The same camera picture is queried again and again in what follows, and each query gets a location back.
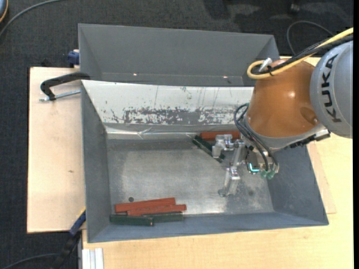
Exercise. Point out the grey metal bin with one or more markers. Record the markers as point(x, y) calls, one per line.
point(168, 172)

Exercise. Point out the dark green flat block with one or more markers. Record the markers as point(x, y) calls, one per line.
point(168, 217)
point(130, 220)
point(203, 145)

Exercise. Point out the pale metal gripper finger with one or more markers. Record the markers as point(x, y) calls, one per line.
point(221, 143)
point(232, 179)

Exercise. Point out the red-brown flat block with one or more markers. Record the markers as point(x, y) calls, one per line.
point(144, 204)
point(213, 135)
point(168, 209)

